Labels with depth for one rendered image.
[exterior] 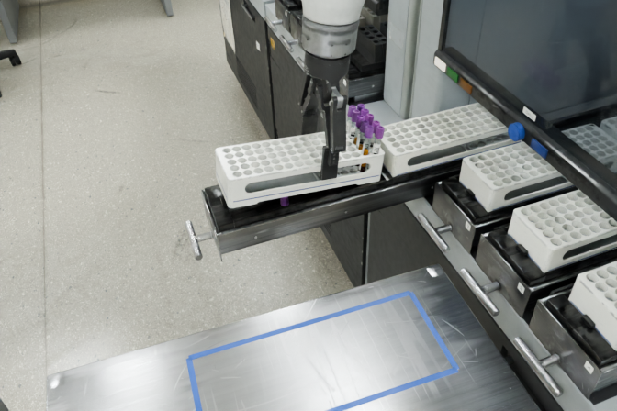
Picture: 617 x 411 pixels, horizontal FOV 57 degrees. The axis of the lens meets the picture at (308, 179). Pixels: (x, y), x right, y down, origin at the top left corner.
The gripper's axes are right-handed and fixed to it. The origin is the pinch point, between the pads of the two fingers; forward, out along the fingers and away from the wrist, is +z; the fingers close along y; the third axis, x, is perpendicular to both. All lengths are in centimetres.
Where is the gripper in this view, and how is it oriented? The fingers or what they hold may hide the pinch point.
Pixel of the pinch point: (318, 151)
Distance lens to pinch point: 106.1
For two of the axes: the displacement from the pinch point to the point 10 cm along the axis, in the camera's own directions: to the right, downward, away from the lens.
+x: 9.3, -1.6, 3.2
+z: -0.7, 8.0, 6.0
